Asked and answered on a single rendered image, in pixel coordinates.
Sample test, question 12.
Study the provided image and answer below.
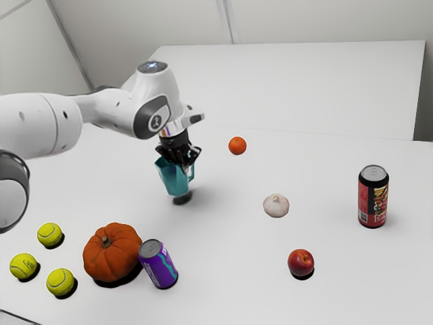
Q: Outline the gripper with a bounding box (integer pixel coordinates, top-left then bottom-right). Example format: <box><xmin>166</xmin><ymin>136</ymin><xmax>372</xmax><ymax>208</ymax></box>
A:
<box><xmin>155</xmin><ymin>130</ymin><xmax>203</xmax><ymax>177</ymax></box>

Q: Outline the teal faceted mug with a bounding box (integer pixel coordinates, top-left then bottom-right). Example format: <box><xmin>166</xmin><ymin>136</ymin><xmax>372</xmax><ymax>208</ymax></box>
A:
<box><xmin>154</xmin><ymin>156</ymin><xmax>196</xmax><ymax>198</ymax></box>

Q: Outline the small orange fruit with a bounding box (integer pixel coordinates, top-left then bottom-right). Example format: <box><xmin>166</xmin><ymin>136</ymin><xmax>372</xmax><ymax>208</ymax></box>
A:
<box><xmin>228</xmin><ymin>136</ymin><xmax>248</xmax><ymax>156</ymax></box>

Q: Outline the white garlic bulb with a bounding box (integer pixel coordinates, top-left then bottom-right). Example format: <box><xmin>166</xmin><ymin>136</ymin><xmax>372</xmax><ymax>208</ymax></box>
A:
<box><xmin>263</xmin><ymin>193</ymin><xmax>291</xmax><ymax>219</ymax></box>

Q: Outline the purple can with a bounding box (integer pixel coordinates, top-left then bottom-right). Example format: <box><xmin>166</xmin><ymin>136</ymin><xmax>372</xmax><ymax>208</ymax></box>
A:
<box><xmin>138</xmin><ymin>238</ymin><xmax>179</xmax><ymax>290</ymax></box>

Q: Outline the orange pumpkin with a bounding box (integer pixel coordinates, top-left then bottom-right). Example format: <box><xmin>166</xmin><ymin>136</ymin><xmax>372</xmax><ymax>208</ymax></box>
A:
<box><xmin>83</xmin><ymin>222</ymin><xmax>143</xmax><ymax>283</ymax></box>

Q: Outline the red apple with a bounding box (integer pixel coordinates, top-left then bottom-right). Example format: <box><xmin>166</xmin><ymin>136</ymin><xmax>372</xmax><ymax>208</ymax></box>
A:
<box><xmin>287</xmin><ymin>248</ymin><xmax>315</xmax><ymax>277</ymax></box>

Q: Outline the yellow tennis ball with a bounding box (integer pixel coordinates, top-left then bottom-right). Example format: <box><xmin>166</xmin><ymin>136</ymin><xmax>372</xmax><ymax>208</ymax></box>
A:
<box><xmin>46</xmin><ymin>267</ymin><xmax>75</xmax><ymax>297</ymax></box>
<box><xmin>37</xmin><ymin>222</ymin><xmax>64</xmax><ymax>248</ymax></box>
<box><xmin>9</xmin><ymin>253</ymin><xmax>38</xmax><ymax>280</ymax></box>

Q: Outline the red and black can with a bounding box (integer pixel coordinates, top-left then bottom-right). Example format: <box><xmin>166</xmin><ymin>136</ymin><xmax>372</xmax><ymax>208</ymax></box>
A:
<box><xmin>357</xmin><ymin>164</ymin><xmax>390</xmax><ymax>229</ymax></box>

